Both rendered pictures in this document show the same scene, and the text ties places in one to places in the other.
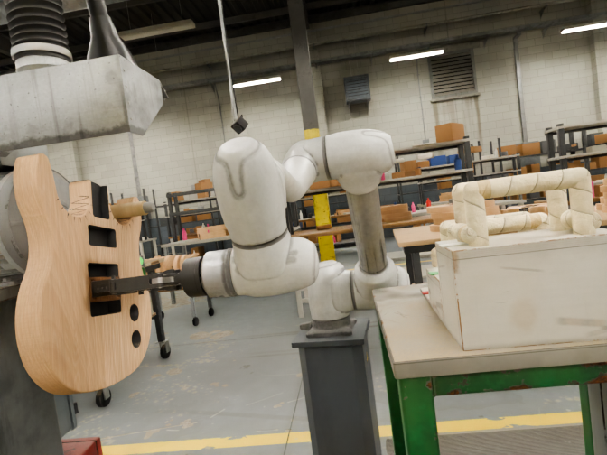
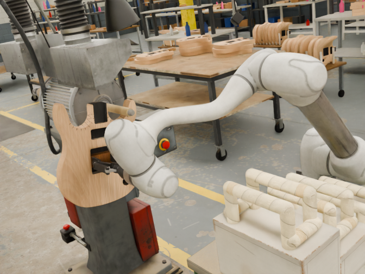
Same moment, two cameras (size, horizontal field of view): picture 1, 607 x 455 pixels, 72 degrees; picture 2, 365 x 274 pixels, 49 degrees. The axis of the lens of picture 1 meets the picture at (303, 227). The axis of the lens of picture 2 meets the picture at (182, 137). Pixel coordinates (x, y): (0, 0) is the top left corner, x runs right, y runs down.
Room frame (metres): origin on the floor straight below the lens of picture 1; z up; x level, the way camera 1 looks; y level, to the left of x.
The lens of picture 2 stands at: (0.03, -0.85, 1.67)
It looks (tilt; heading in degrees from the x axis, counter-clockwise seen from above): 20 degrees down; 46
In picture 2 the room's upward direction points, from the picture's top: 9 degrees counter-clockwise
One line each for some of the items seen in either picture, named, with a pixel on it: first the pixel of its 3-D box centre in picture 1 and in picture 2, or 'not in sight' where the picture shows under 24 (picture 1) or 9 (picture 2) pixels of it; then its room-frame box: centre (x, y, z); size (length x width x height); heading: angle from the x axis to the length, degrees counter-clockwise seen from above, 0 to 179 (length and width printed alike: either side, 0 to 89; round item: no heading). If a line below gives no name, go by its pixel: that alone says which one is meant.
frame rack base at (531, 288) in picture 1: (524, 283); (274, 252); (0.74, -0.38, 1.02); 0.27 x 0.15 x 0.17; 84
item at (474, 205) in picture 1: (475, 218); (231, 204); (0.71, -0.29, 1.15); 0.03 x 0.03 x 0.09
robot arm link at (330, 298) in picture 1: (330, 288); (319, 151); (1.65, -0.07, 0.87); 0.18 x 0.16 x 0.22; 79
